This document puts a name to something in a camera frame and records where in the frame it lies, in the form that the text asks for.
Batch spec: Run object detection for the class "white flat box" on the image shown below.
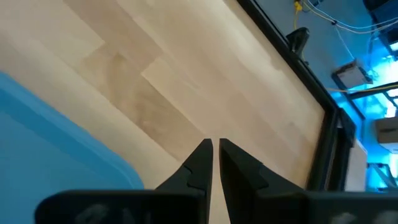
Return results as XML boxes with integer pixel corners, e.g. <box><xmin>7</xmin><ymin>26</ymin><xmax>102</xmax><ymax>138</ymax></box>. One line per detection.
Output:
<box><xmin>331</xmin><ymin>60</ymin><xmax>374</xmax><ymax>90</ymax></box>

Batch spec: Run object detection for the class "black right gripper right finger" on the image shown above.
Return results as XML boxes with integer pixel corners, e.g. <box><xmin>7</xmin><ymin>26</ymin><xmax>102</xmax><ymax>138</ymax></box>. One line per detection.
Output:
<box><xmin>219</xmin><ymin>138</ymin><xmax>398</xmax><ymax>224</ymax></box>

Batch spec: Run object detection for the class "black clamp mount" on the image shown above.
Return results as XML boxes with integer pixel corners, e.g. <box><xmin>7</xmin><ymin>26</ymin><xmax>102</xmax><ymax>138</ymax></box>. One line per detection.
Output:
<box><xmin>285</xmin><ymin>27</ymin><xmax>310</xmax><ymax>60</ymax></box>

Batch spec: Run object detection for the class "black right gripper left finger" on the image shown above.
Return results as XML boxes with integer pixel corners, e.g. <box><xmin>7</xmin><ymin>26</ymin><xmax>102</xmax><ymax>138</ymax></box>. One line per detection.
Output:
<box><xmin>34</xmin><ymin>138</ymin><xmax>214</xmax><ymax>224</ymax></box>

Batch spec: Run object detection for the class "cardboard box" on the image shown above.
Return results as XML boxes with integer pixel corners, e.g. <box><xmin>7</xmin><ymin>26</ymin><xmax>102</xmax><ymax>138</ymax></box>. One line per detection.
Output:
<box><xmin>374</xmin><ymin>116</ymin><xmax>398</xmax><ymax>154</ymax></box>

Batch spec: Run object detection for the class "black table frame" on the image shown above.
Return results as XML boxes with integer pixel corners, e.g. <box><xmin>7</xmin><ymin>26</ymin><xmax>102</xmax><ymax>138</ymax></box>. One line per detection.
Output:
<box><xmin>236</xmin><ymin>0</ymin><xmax>357</xmax><ymax>192</ymax></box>

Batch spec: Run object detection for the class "white panel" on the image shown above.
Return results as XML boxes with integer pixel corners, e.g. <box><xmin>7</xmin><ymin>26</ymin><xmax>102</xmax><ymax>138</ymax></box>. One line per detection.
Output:
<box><xmin>344</xmin><ymin>139</ymin><xmax>368</xmax><ymax>192</ymax></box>

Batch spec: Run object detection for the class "blue plastic tray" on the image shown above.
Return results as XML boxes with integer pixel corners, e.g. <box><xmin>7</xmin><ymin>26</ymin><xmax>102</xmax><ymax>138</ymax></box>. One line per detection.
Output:
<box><xmin>0</xmin><ymin>71</ymin><xmax>146</xmax><ymax>224</ymax></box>

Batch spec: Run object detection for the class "white cable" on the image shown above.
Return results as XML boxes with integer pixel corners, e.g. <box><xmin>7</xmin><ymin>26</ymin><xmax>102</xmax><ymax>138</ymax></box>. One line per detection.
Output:
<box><xmin>303</xmin><ymin>0</ymin><xmax>398</xmax><ymax>60</ymax></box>

